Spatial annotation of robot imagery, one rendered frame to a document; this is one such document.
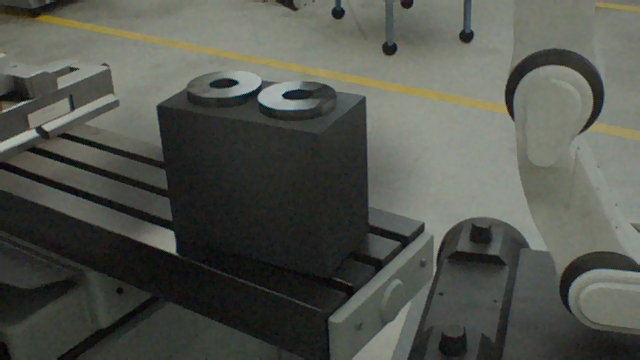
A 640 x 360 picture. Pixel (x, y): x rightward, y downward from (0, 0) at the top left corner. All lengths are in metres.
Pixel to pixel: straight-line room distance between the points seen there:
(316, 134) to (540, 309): 0.80
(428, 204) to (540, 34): 1.85
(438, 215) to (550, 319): 1.48
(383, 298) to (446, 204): 2.08
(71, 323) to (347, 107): 0.53
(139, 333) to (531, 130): 0.67
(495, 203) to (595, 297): 1.71
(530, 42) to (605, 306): 0.44
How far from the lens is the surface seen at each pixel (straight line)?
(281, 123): 0.93
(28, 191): 1.29
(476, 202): 3.10
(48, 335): 1.24
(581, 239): 1.43
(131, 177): 1.28
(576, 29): 1.28
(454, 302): 1.56
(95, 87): 1.52
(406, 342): 1.77
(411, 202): 3.09
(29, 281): 1.18
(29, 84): 1.43
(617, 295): 1.42
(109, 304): 1.25
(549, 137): 1.29
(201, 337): 1.48
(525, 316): 1.57
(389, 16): 4.50
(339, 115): 0.94
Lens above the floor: 1.49
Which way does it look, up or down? 27 degrees down
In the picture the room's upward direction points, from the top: 3 degrees counter-clockwise
